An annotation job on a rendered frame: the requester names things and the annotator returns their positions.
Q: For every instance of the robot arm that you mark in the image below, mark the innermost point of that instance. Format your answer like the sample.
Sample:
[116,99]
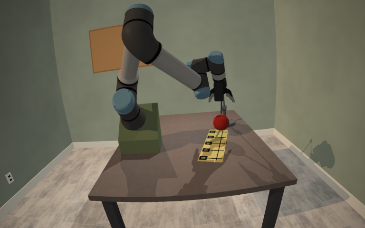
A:
[141,45]

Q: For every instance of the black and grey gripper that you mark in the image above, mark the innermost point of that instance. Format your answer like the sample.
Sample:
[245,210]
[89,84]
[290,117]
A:
[225,90]

